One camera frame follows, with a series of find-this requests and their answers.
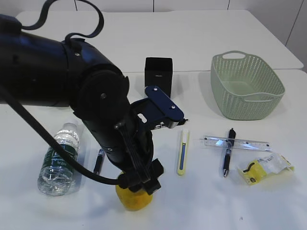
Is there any yellow-green utility knife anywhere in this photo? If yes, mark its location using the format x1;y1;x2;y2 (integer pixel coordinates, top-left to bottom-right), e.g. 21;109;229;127
177;129;189;176

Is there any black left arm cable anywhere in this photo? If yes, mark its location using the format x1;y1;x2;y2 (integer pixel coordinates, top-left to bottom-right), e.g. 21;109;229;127
0;0;131;187

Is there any yellow packaging waste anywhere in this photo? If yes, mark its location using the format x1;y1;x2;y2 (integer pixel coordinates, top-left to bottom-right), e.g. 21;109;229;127
236;152;295;185

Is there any yellow pear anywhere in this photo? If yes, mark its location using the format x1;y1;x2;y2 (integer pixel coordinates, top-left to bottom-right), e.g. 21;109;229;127
115;185;153;211

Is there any green woven plastic basket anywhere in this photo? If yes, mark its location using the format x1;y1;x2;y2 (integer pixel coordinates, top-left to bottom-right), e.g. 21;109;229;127
211;51;285;121

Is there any black gel pen middle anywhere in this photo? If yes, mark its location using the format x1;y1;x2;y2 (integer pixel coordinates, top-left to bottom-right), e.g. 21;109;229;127
154;118;188;129

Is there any black pen under ruler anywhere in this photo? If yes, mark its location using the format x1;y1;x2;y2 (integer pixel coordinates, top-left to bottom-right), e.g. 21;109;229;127
223;128;236;177

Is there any black pen left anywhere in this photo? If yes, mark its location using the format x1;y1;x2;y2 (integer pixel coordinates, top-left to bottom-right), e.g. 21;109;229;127
93;149;106;175

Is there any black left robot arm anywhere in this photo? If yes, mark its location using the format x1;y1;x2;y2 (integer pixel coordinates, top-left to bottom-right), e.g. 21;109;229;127
0;15;164;196

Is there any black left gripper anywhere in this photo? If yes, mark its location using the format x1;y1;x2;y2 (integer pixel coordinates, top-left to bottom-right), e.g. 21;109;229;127
105;131;164;195

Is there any black square pen holder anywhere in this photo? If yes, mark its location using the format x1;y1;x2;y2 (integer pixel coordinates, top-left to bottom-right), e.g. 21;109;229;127
144;57;173;98

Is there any clear plastic ruler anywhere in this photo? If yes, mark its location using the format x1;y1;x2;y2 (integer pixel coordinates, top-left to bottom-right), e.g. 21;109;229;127
203;136;272;152

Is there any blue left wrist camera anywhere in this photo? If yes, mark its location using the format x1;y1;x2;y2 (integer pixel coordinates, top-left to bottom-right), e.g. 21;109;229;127
131;86;184;130

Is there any clear water bottle green label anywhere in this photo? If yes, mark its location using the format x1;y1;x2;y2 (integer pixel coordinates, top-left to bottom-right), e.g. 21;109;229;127
37;123;80;196

